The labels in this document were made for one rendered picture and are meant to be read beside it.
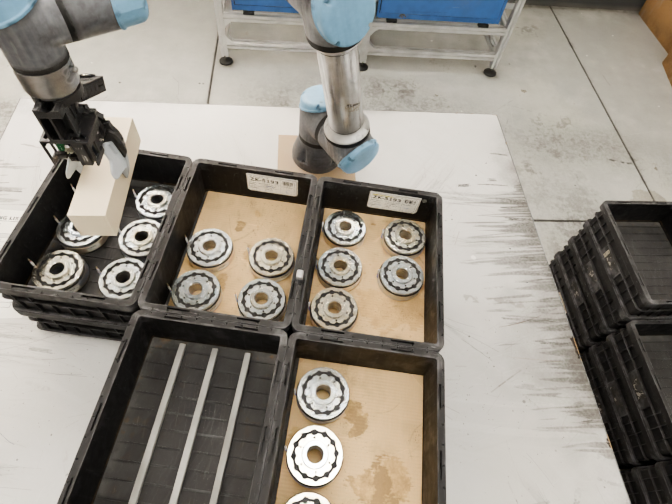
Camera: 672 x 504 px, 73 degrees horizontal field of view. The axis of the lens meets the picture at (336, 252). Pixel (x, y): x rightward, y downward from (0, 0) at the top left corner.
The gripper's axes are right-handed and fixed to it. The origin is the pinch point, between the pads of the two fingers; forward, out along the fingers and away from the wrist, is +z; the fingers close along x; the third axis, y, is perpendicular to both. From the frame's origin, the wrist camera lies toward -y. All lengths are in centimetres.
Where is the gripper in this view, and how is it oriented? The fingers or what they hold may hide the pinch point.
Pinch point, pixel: (105, 169)
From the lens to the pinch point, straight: 95.2
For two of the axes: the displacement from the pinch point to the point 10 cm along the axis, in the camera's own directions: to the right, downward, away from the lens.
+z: -0.8, 5.3, 8.4
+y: 0.5, 8.5, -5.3
